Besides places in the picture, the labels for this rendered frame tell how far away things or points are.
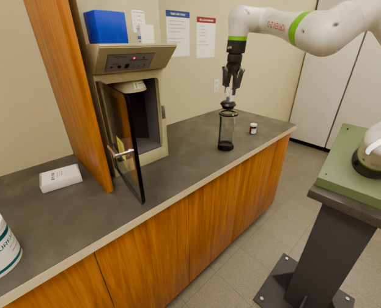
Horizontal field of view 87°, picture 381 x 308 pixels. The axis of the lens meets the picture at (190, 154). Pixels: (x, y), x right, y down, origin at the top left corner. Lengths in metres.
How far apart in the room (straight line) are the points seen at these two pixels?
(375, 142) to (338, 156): 0.26
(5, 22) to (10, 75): 0.21
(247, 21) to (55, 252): 1.16
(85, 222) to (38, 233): 0.15
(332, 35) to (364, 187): 0.60
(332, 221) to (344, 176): 0.23
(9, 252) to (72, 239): 0.16
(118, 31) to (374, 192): 1.11
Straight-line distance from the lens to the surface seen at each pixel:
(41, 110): 1.31
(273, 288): 1.77
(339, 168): 1.09
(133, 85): 0.98
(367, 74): 3.43
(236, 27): 1.10
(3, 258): 0.81
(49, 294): 0.91
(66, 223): 0.89
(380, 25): 0.87
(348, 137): 1.14
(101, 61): 0.82
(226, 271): 1.78
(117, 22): 0.81
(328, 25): 0.78
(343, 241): 1.22
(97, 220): 0.85
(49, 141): 1.36
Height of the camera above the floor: 1.51
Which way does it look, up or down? 29 degrees down
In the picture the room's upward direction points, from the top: straight up
